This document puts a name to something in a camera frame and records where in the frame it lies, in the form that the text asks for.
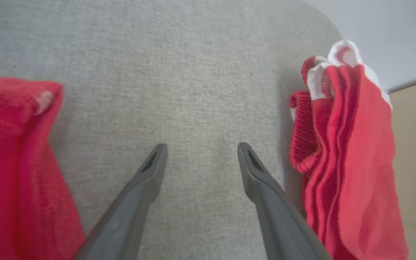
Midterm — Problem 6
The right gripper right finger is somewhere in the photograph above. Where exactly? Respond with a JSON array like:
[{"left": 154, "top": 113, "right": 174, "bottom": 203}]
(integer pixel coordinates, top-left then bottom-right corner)
[{"left": 238, "top": 142, "right": 333, "bottom": 260}]

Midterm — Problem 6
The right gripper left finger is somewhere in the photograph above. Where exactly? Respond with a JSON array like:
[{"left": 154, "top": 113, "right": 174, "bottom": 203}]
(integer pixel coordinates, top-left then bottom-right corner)
[{"left": 73, "top": 143, "right": 168, "bottom": 260}]

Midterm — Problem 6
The red garment with white stripe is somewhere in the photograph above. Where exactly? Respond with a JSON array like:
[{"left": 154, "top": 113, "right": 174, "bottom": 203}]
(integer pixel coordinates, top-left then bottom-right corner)
[{"left": 289, "top": 39, "right": 410, "bottom": 260}]

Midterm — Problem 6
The red garment with white label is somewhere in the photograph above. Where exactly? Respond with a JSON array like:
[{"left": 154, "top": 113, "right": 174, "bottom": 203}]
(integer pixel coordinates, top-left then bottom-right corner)
[{"left": 0, "top": 77, "right": 86, "bottom": 260}]

